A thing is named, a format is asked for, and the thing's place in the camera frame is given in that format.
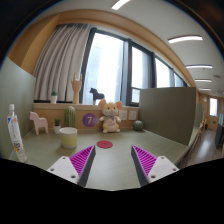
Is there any grey curtain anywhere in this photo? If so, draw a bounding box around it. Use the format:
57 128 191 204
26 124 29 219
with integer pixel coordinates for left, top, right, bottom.
33 23 90 102

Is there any clear plastic water bottle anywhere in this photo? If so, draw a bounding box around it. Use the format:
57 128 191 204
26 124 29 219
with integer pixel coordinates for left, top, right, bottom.
7 104 27 163

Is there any green left partition panel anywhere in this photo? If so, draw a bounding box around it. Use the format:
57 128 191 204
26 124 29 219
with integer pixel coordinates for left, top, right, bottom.
0 57 36 159

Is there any black horse figurine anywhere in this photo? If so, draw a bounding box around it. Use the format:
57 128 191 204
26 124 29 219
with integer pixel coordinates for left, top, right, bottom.
90 88 105 105

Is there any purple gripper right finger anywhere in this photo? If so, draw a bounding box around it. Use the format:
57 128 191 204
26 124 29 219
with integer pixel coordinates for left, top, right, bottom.
131 145 178 187

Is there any pink wooden horse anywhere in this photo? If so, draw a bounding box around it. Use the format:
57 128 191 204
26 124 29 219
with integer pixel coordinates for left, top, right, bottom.
29 112 48 134

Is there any green right partition panel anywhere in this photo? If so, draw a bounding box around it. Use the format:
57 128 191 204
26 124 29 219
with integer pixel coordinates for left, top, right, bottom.
139 87 196 145

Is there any white wall socket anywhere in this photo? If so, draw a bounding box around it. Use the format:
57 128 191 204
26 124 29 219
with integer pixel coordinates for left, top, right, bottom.
129 111 137 120
119 110 127 120

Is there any white wall socket left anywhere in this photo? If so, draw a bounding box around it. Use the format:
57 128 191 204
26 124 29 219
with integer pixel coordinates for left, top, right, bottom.
119 110 127 120

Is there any plush hamster toy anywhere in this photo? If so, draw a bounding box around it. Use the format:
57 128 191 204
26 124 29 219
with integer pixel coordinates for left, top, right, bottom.
98 99 123 133

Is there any tall green cactus decoration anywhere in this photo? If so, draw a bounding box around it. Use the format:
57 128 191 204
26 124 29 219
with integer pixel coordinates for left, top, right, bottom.
64 106 76 127

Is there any round green cactus decoration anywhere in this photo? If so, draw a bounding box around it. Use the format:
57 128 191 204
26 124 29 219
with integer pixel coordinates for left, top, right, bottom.
133 120 144 131

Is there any purple number seven sticker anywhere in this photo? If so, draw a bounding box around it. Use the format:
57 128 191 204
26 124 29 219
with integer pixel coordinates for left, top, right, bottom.
82 113 97 127

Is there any pale yellow cup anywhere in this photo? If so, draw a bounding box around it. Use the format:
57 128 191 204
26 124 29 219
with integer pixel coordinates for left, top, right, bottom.
59 127 78 149

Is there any white wall socket right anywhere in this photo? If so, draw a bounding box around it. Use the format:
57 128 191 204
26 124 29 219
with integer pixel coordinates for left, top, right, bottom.
129 111 137 120

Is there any small potted plant on sill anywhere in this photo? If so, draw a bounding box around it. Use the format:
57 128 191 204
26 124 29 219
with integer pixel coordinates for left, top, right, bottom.
50 91 57 104

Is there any wooden hand model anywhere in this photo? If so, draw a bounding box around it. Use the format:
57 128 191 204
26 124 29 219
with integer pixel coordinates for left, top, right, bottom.
71 77 82 104

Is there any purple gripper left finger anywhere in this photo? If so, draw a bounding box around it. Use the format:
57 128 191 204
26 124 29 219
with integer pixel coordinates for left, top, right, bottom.
47 145 96 187

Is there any small potted plant on desk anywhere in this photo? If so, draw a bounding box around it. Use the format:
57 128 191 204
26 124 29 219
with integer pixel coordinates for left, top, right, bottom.
53 118 61 134

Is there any green partition panel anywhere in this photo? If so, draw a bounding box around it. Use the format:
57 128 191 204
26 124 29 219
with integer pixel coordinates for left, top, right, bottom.
0 57 36 159
139 87 196 145

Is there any red round coaster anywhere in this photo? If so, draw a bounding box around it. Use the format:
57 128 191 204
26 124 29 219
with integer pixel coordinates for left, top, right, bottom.
97 140 113 149

